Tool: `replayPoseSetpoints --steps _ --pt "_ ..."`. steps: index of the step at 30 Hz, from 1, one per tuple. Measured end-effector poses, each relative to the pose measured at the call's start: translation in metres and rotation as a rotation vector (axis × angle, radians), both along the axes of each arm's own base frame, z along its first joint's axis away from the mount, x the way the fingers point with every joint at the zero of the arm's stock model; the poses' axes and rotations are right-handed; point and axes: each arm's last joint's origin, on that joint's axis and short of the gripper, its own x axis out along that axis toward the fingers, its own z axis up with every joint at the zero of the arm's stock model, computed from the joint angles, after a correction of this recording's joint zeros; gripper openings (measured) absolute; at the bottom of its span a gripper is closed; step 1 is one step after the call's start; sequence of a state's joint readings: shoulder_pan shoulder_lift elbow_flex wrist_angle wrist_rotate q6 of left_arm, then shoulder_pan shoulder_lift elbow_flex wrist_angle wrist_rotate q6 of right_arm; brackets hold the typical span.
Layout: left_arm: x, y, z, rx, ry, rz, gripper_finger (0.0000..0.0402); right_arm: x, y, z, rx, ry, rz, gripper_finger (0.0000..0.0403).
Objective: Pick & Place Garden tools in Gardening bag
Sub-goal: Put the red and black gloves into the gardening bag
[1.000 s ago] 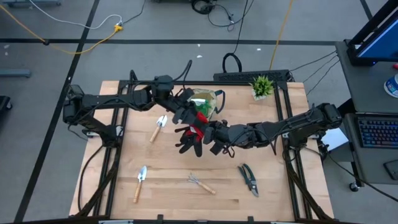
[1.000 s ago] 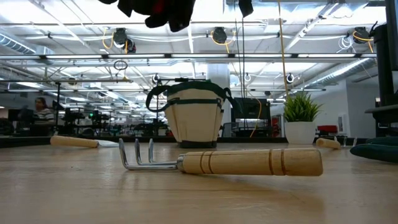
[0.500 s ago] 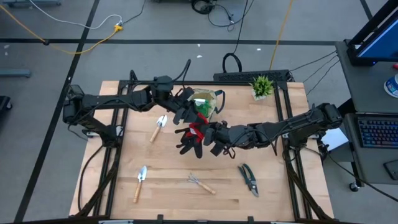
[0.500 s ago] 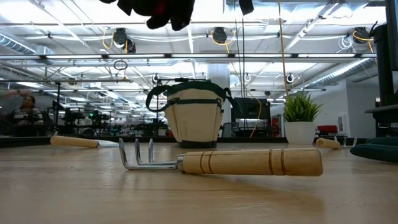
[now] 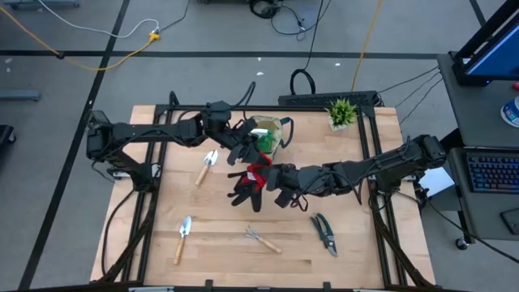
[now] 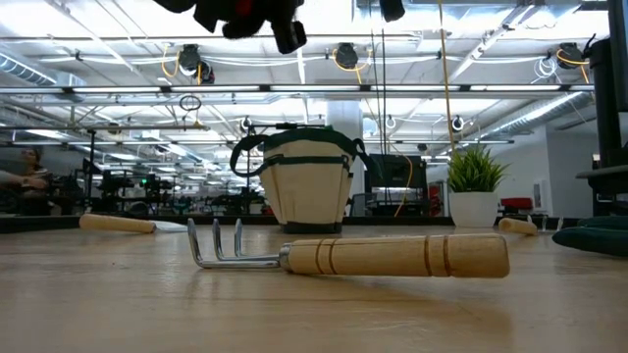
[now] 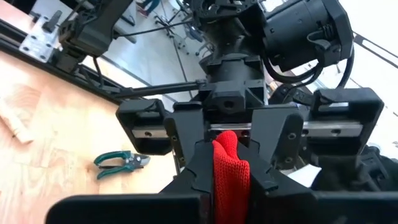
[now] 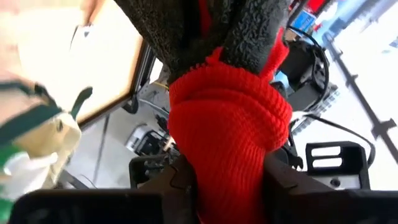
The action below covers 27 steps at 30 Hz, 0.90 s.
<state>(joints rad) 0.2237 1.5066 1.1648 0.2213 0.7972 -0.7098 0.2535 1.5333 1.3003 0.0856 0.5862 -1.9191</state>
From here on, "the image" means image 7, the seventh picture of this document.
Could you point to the silver mounting bracket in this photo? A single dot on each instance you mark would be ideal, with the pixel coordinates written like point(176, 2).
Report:
point(38, 43)

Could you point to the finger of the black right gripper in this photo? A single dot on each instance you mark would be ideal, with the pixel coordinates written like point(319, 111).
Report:
point(280, 137)
point(186, 130)

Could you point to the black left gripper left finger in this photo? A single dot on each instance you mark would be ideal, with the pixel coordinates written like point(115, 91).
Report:
point(130, 208)

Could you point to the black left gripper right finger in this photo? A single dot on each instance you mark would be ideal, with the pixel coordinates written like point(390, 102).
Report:
point(311, 208)

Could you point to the red black gardening glove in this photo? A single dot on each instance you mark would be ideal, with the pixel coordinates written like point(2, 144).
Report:
point(231, 174)

